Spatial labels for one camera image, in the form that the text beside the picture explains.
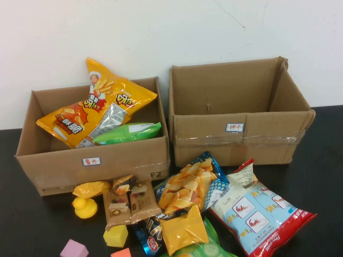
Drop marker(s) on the small orange black snack packet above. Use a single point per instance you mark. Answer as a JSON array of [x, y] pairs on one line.
[[122, 184]]

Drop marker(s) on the black blue snack packet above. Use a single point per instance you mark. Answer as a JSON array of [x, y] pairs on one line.
[[150, 238]]

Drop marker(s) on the yellow foam cube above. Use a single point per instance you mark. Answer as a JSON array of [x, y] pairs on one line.
[[115, 237]]

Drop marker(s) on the pink foam cube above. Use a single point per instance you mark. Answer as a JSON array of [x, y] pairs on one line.
[[73, 249]]

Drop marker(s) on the orange potato fries snack bag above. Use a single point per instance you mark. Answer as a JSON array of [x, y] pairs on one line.
[[113, 117], [69, 120]]

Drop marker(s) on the blue wavy chips bag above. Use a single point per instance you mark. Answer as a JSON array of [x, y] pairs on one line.
[[185, 187]]

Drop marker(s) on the cardboard box with F2 print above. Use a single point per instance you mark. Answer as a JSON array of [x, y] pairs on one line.
[[126, 163]]

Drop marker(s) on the red white shrimp cracker bag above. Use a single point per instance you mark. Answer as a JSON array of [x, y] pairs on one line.
[[262, 214]]

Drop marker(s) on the yellow rubber duck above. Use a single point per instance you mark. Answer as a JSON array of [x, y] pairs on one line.
[[84, 208]]

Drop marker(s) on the small yellow foil packet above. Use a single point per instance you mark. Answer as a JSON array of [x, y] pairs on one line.
[[88, 188]]

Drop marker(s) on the large yellow foil packet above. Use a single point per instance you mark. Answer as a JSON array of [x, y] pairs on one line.
[[182, 230]]

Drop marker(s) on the orange foam cube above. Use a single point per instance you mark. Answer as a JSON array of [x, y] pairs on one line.
[[122, 253]]

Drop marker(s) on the cardboard box with clear tape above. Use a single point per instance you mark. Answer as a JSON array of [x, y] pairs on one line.
[[214, 150]]

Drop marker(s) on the green cucumber chips bag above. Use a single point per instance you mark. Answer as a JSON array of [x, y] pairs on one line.
[[209, 249]]

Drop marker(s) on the green snack bag white label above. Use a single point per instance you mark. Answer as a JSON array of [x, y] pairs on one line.
[[126, 134]]

